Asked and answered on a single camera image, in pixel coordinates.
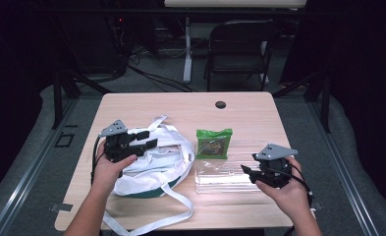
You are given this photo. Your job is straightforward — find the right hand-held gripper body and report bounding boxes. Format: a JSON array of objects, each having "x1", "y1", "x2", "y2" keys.
[{"x1": 248, "y1": 143, "x2": 299, "y2": 190}]

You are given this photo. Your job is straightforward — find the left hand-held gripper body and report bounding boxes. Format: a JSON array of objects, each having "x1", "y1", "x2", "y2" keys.
[{"x1": 97, "y1": 119, "x2": 146, "y2": 164}]

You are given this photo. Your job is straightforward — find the white tote bag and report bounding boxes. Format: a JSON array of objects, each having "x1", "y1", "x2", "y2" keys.
[{"x1": 101, "y1": 114, "x2": 195, "y2": 236}]

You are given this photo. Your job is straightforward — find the clear plastic tray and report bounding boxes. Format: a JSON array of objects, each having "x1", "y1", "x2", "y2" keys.
[{"x1": 193, "y1": 140, "x2": 271, "y2": 195}]

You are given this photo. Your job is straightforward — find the green snack packet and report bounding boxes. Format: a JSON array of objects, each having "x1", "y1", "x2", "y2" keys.
[{"x1": 194, "y1": 128, "x2": 234, "y2": 161}]

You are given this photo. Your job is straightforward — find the person's left hand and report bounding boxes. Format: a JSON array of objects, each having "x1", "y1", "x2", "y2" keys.
[{"x1": 90, "y1": 141, "x2": 138, "y2": 199}]

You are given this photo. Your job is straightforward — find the person's right hand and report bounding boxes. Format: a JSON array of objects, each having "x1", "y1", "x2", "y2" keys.
[{"x1": 254, "y1": 154, "x2": 313, "y2": 223}]

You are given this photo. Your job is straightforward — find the black metal stand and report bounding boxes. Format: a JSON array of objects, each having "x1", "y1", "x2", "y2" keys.
[
  {"x1": 272, "y1": 69, "x2": 332, "y2": 134},
  {"x1": 50, "y1": 69, "x2": 114, "y2": 131}
]

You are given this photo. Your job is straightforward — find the black folding chair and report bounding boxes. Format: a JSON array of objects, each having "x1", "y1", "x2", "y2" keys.
[{"x1": 203, "y1": 19, "x2": 283, "y2": 93}]

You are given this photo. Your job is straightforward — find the white desk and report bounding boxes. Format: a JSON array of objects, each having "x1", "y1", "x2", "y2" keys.
[{"x1": 163, "y1": 0, "x2": 309, "y2": 85}]

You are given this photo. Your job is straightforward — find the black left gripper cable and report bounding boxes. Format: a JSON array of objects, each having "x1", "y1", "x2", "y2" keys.
[{"x1": 89, "y1": 135, "x2": 107, "y2": 186}]

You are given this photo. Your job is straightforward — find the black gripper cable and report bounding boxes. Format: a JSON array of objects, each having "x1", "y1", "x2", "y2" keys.
[
  {"x1": 264, "y1": 161, "x2": 314, "y2": 236},
  {"x1": 89, "y1": 135, "x2": 107, "y2": 186}
]

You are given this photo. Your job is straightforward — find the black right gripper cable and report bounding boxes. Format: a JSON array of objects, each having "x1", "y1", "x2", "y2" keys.
[{"x1": 264, "y1": 161, "x2": 314, "y2": 236}]

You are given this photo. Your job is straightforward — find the black floor cables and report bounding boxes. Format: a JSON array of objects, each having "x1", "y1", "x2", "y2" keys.
[{"x1": 127, "y1": 45, "x2": 198, "y2": 93}]

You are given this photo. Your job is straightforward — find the aluminium floor rail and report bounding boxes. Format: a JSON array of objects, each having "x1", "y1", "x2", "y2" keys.
[
  {"x1": 0, "y1": 97, "x2": 80, "y2": 236},
  {"x1": 305, "y1": 97, "x2": 381, "y2": 236}
]

